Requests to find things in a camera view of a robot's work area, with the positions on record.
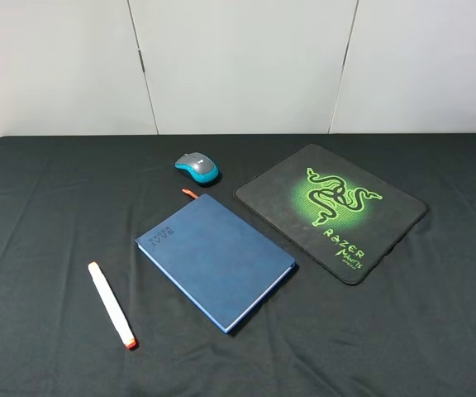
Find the grey and teal computer mouse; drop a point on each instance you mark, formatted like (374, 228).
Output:
(198, 167)

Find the black green Razer mouse pad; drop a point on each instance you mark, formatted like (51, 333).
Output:
(345, 218)

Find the black tablecloth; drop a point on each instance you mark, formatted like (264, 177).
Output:
(297, 265)

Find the white marker pen orange cap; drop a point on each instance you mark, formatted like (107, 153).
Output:
(112, 306)

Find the blue hardcover notebook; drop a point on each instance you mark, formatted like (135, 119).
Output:
(219, 261)

